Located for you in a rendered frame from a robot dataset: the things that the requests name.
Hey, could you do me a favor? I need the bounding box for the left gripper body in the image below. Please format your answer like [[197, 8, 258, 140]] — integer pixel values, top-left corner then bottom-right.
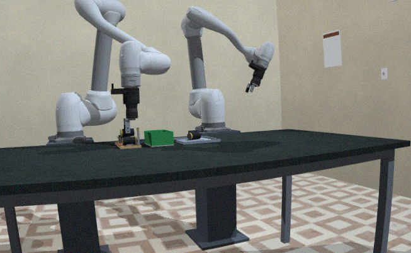
[[249, 59, 269, 86]]

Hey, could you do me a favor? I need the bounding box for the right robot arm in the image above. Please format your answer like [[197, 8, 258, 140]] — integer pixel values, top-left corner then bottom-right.
[[48, 0, 171, 143]]

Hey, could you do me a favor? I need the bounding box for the green open box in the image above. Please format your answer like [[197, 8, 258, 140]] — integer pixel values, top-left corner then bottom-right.
[[144, 130, 174, 147]]

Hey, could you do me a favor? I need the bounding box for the tan battery holder board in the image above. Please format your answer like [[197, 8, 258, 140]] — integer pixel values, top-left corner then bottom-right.
[[115, 127, 141, 149]]

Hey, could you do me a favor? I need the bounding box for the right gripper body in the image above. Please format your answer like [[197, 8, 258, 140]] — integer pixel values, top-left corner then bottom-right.
[[111, 74, 141, 118]]

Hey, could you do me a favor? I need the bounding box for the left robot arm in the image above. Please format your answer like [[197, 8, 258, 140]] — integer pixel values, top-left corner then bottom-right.
[[181, 6, 274, 132]]

